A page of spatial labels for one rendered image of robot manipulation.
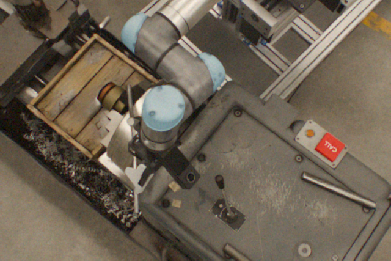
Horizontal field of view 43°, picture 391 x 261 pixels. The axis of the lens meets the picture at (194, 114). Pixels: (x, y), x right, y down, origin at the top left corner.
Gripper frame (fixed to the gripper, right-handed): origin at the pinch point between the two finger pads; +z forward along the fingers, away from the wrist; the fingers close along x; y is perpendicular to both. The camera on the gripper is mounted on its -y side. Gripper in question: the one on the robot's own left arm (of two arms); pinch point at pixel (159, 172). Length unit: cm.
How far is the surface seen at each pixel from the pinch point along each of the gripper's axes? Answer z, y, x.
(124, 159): 20.8, 13.3, -2.7
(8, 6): 46, 93, -26
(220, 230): 11.4, -20.1, -2.4
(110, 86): 22.3, 33.3, -17.8
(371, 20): 106, -13, -184
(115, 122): 25.3, 24.6, -11.0
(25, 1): 19, 73, -21
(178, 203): 11.4, -7.4, -0.4
